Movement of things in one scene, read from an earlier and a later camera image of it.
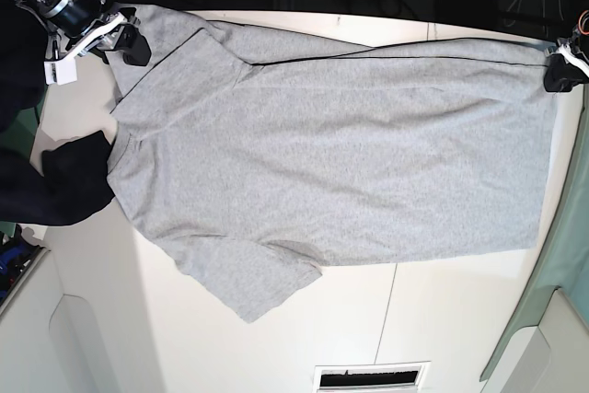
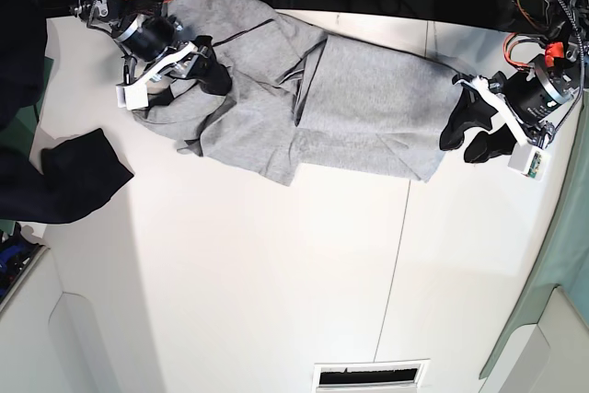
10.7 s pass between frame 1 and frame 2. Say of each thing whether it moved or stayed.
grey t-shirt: moved
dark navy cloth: stayed
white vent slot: stayed
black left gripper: moved
